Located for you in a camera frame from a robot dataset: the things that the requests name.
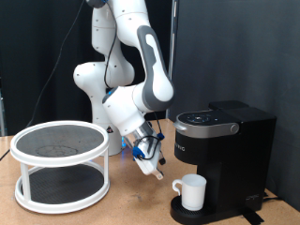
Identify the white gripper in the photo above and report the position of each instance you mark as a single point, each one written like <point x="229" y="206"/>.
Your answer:
<point x="149" y="159"/>

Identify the white ceramic mug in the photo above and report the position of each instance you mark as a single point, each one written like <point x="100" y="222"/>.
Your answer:
<point x="192" y="192"/>

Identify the black Keurig coffee machine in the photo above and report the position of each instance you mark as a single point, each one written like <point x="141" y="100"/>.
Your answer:
<point x="237" y="162"/>

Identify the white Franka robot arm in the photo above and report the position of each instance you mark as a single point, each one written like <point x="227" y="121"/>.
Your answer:
<point x="125" y="78"/>

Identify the white two-tier turntable stand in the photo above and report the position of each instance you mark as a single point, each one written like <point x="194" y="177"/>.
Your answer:
<point x="62" y="184"/>

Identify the black tape strip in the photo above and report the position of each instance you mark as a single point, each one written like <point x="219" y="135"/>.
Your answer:
<point x="252" y="218"/>

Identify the vertical metal pole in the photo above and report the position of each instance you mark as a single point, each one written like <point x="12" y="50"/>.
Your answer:
<point x="171" y="37"/>

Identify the black curtain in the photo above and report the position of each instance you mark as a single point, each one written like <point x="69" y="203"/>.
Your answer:
<point x="37" y="62"/>

